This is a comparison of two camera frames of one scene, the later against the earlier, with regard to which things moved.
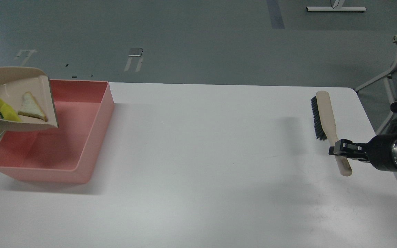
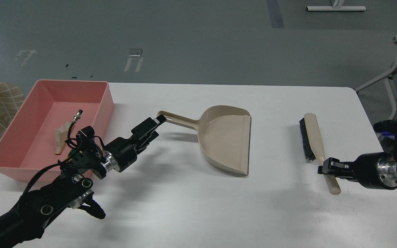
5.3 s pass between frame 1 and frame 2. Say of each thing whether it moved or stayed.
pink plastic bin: stayed
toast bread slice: moved
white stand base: stayed
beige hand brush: moved
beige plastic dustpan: moved
